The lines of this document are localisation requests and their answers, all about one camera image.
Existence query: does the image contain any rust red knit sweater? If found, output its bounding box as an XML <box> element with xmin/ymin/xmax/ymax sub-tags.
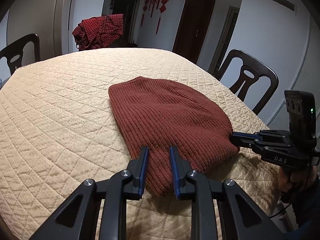
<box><xmin>108</xmin><ymin>77</ymin><xmax>239</xmax><ymax>197</ymax></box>

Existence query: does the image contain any right hand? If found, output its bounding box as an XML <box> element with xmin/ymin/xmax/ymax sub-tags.
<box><xmin>278</xmin><ymin>166</ymin><xmax>317</xmax><ymax>192</ymax></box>

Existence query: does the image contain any dark wooden chair right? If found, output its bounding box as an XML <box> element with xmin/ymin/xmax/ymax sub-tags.
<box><xmin>215</xmin><ymin>49</ymin><xmax>279</xmax><ymax>115</ymax></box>

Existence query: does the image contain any dark wooden chair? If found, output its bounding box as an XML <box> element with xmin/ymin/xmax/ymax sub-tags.
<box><xmin>0</xmin><ymin>33</ymin><xmax>40</xmax><ymax>75</ymax></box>
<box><xmin>215</xmin><ymin>49</ymin><xmax>279</xmax><ymax>115</ymax></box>

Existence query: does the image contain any beige quilted table cover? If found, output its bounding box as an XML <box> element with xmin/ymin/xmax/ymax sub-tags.
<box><xmin>1</xmin><ymin>48</ymin><xmax>266</xmax><ymax>239</ymax></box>

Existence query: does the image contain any dark brown door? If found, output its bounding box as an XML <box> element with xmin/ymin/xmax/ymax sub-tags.
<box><xmin>172</xmin><ymin>0</ymin><xmax>215</xmax><ymax>63</ymax></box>

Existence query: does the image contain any red chinese knot decoration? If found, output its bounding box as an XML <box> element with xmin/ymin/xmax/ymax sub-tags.
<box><xmin>140</xmin><ymin>0</ymin><xmax>169</xmax><ymax>35</ymax></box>

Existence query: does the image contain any dark wooden chair left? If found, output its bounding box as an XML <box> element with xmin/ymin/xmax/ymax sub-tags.
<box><xmin>0</xmin><ymin>33</ymin><xmax>40</xmax><ymax>75</ymax></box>

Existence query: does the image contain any red checkered shirt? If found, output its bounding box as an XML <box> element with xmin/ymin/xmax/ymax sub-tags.
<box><xmin>72</xmin><ymin>14</ymin><xmax>124</xmax><ymax>51</ymax></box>

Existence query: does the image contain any black camera box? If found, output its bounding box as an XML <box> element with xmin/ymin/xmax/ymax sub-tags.
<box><xmin>284</xmin><ymin>90</ymin><xmax>316</xmax><ymax>138</ymax></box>

